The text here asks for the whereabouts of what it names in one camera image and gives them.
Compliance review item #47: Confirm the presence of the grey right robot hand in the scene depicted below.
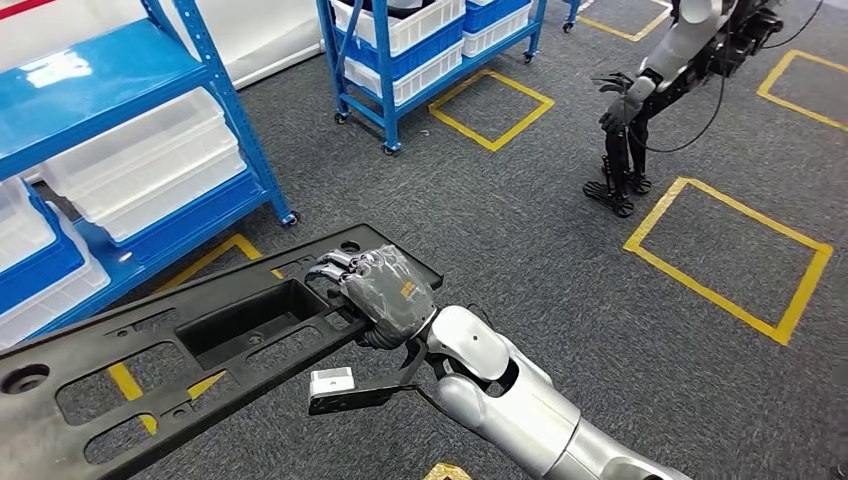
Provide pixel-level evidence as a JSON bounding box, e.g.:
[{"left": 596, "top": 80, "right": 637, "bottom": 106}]
[{"left": 305, "top": 245, "right": 439, "bottom": 350}]

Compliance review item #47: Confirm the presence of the black plastic panel part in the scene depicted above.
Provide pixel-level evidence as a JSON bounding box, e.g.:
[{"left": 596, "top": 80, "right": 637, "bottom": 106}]
[{"left": 0, "top": 223, "right": 445, "bottom": 480}]

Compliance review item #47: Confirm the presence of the black part in bin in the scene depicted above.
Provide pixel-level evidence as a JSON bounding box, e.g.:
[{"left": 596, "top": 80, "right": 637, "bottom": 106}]
[{"left": 357, "top": 0, "right": 439, "bottom": 19}]

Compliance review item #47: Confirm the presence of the yellow floor tape square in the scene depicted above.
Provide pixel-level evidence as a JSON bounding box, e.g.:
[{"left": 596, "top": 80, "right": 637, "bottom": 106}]
[
  {"left": 428, "top": 68, "right": 556, "bottom": 154},
  {"left": 107, "top": 233, "right": 285, "bottom": 437}
]

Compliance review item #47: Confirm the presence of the standing humanoid robot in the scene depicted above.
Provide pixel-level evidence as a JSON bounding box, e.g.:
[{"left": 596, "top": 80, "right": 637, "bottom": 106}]
[{"left": 582, "top": 0, "right": 786, "bottom": 220}]

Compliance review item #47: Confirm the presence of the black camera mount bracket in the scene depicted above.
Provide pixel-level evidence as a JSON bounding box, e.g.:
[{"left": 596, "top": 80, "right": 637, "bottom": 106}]
[{"left": 307, "top": 337, "right": 433, "bottom": 417}]

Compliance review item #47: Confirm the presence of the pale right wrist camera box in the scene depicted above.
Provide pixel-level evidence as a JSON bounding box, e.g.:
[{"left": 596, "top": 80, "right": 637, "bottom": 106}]
[{"left": 309, "top": 367, "right": 357, "bottom": 400}]

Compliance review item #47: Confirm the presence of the black camera cable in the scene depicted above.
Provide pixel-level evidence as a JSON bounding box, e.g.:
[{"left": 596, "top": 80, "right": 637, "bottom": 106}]
[{"left": 413, "top": 382, "right": 458, "bottom": 415}]

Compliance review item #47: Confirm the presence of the black robot tether cable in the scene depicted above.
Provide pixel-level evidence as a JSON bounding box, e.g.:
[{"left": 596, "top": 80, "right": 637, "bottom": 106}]
[{"left": 625, "top": 0, "right": 826, "bottom": 155}]

